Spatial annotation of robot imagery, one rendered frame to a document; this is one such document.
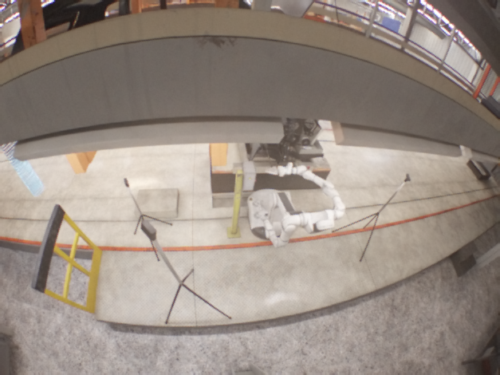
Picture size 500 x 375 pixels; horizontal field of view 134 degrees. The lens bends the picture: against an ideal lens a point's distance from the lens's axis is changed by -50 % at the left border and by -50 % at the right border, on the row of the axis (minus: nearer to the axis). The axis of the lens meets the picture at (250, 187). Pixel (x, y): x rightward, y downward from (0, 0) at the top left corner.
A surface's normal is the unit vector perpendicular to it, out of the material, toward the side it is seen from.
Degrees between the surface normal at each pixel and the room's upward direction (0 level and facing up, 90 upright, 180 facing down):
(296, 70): 90
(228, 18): 90
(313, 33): 90
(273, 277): 0
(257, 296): 0
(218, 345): 0
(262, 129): 27
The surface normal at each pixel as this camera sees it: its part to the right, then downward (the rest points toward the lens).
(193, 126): 0.17, -0.24
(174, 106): 0.15, 0.76
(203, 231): 0.11, -0.65
